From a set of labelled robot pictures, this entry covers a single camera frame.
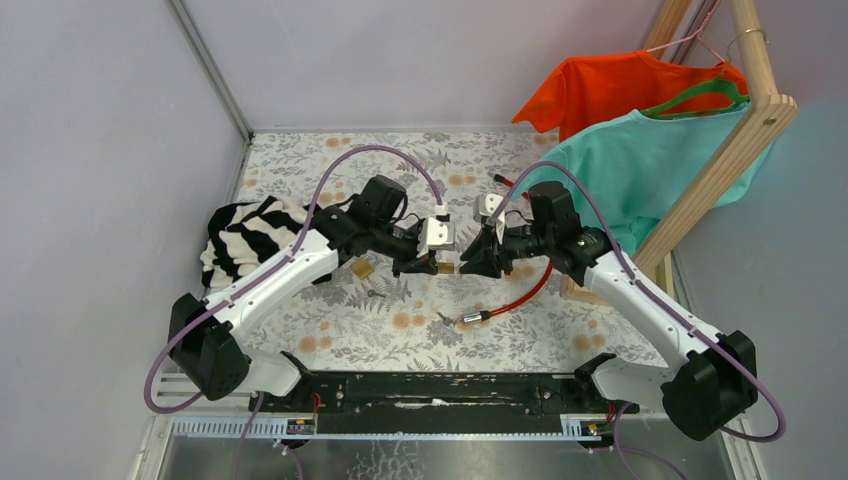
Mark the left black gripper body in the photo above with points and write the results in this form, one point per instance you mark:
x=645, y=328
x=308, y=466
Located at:
x=386, y=240

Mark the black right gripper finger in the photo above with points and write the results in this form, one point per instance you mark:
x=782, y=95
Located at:
x=482, y=263
x=483, y=242

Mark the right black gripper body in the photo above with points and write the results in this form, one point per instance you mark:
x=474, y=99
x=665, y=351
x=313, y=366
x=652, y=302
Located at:
x=523, y=242

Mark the small brass padlock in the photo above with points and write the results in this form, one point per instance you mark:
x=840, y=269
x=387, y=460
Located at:
x=446, y=268

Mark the large brass padlock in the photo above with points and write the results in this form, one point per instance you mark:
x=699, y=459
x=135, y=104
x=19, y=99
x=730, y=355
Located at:
x=364, y=266

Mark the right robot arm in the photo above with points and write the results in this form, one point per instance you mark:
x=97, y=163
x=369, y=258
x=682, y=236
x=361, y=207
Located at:
x=708, y=376

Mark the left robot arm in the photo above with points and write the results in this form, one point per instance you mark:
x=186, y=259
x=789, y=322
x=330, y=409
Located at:
x=207, y=335

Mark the floral patterned mat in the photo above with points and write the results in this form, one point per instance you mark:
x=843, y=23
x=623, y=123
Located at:
x=335, y=325

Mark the teal t-shirt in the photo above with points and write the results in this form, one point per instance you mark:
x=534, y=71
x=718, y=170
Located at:
x=632, y=169

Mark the black white striped cloth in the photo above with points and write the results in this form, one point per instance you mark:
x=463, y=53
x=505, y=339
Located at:
x=243, y=235

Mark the orange t-shirt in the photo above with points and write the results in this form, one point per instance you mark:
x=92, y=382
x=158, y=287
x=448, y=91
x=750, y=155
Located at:
x=585, y=90

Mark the pink clothes hanger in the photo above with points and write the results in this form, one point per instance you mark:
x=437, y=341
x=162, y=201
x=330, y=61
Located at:
x=678, y=30

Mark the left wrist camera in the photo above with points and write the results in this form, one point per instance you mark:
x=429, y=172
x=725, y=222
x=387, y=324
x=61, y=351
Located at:
x=436, y=233

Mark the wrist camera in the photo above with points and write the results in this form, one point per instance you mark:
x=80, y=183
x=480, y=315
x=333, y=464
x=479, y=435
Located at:
x=488, y=210
x=436, y=233

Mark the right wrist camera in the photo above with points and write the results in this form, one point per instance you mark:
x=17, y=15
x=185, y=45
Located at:
x=488, y=210

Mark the red cable lock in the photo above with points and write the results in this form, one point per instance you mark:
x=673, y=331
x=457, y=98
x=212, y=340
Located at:
x=481, y=315

